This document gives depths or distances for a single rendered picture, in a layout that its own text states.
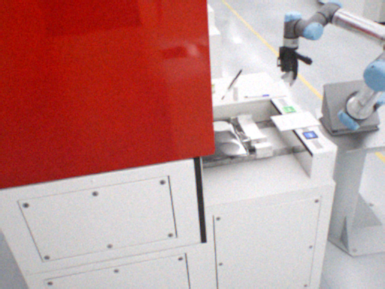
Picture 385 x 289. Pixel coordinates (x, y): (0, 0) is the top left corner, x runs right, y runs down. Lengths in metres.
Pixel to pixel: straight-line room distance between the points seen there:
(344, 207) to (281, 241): 0.69
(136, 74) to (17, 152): 0.43
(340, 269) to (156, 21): 1.95
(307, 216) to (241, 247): 0.34
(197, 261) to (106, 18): 1.00
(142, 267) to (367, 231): 1.68
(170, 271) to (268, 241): 0.55
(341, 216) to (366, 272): 0.34
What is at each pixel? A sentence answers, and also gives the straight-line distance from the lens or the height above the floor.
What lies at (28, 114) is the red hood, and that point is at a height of 1.47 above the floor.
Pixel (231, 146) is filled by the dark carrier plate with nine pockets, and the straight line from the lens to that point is 1.95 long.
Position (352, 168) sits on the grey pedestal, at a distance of 2.41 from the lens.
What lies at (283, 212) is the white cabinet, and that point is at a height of 0.70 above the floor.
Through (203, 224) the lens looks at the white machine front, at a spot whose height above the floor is 0.92.
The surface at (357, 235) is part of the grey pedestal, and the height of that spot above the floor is 0.01.
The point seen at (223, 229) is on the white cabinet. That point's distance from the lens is 1.85.
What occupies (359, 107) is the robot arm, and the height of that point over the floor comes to 1.10.
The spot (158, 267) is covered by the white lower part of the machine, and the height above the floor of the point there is 0.73.
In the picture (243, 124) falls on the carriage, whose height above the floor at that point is 0.88.
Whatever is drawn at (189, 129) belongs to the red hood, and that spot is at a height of 1.33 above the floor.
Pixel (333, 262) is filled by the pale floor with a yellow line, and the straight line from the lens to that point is 2.66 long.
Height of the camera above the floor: 1.99
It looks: 33 degrees down
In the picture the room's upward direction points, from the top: 5 degrees counter-clockwise
